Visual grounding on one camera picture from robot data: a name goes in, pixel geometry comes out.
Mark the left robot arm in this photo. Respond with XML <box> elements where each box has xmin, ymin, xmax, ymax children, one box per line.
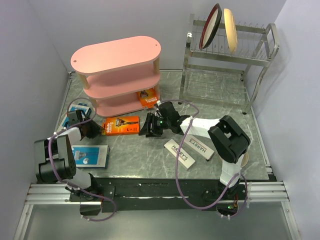
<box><xmin>33</xmin><ymin>110</ymin><xmax>103</xmax><ymax>201</ymax></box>

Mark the aluminium rail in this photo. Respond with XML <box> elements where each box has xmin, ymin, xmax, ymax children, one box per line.
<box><xmin>24</xmin><ymin>181</ymin><xmax>290</xmax><ymax>205</ymax></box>

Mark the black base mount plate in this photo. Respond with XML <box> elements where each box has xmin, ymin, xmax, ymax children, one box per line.
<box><xmin>65</xmin><ymin>178</ymin><xmax>275</xmax><ymax>216</ymax></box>

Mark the beige bowl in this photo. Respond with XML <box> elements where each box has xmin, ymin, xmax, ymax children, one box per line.
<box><xmin>241</xmin><ymin>152</ymin><xmax>249</xmax><ymax>168</ymax></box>

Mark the white Harry's box right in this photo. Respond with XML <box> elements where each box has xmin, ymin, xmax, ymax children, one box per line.
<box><xmin>184</xmin><ymin>134</ymin><xmax>215</xmax><ymax>162</ymax></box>

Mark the blue razor box upper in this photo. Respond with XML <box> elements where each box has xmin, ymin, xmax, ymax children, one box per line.
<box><xmin>57</xmin><ymin>103</ymin><xmax>92</xmax><ymax>131</ymax></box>

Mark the metal dish rack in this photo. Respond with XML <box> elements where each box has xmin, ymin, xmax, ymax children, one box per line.
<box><xmin>179</xmin><ymin>14</ymin><xmax>280</xmax><ymax>115</ymax></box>

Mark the cream yellow plate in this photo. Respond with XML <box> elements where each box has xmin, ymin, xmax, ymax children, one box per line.
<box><xmin>223</xmin><ymin>8</ymin><xmax>238</xmax><ymax>54</ymax></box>

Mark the blue Harry's razor box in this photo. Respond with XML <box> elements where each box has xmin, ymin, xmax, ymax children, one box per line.
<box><xmin>71</xmin><ymin>145</ymin><xmax>110</xmax><ymax>169</ymax></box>

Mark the orange Gillette box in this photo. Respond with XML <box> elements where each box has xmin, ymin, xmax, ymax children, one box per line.
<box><xmin>102</xmin><ymin>116</ymin><xmax>140</xmax><ymax>136</ymax></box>
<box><xmin>136</xmin><ymin>87</ymin><xmax>160</xmax><ymax>110</ymax></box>

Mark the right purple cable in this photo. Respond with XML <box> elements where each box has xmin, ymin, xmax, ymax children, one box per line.
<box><xmin>159</xmin><ymin>99</ymin><xmax>248</xmax><ymax>219</ymax></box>

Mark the dark red plate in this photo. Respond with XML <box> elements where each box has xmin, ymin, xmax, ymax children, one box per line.
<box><xmin>199</xmin><ymin>3</ymin><xmax>222</xmax><ymax>50</ymax></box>

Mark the pink three-tier shelf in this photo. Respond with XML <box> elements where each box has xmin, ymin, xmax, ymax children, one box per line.
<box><xmin>70</xmin><ymin>36</ymin><xmax>162</xmax><ymax>118</ymax></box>

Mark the white harry's box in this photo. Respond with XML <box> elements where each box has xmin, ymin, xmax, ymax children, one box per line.
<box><xmin>184</xmin><ymin>134</ymin><xmax>215</xmax><ymax>162</ymax></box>
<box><xmin>164</xmin><ymin>139</ymin><xmax>196</xmax><ymax>170</ymax></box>

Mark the white Harry's box left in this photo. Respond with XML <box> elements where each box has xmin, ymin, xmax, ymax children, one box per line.
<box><xmin>164</xmin><ymin>139</ymin><xmax>196</xmax><ymax>170</ymax></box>

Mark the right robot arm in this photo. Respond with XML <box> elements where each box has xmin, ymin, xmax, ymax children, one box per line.
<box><xmin>138</xmin><ymin>100</ymin><xmax>251</xmax><ymax>199</ymax></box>

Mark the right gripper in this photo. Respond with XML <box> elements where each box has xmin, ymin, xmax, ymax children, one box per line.
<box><xmin>138</xmin><ymin>112</ymin><xmax>171</xmax><ymax>138</ymax></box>

